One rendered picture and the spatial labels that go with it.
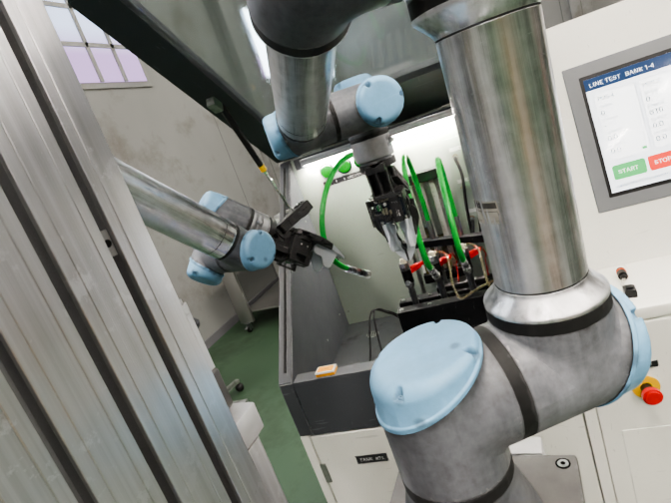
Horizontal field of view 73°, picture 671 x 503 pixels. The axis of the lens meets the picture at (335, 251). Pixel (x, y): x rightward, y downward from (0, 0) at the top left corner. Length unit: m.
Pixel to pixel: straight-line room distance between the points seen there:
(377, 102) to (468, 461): 0.50
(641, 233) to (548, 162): 0.87
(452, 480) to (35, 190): 0.40
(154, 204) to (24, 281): 0.49
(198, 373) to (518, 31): 0.36
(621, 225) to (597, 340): 0.81
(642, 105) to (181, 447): 1.18
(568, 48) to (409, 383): 1.02
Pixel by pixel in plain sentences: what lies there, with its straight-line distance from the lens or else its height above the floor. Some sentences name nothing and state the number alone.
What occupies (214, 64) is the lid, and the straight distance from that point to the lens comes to 1.18.
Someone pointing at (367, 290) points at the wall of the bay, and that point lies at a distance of 1.61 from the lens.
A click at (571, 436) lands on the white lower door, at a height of 0.70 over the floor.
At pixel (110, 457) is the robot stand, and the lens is 0.33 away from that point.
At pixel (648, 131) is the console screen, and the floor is 1.26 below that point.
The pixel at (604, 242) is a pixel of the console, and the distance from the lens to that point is 1.26.
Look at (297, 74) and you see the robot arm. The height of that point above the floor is 1.56.
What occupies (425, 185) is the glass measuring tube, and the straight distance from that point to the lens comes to 1.45.
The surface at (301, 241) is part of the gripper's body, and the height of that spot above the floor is 1.28.
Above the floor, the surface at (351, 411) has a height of 0.84.
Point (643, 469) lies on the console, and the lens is 1.29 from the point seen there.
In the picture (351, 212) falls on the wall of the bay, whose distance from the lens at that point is 1.53.
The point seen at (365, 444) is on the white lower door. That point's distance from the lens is 1.24.
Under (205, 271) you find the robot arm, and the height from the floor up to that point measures 1.32.
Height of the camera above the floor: 1.49
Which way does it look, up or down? 14 degrees down
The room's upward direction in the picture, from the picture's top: 19 degrees counter-clockwise
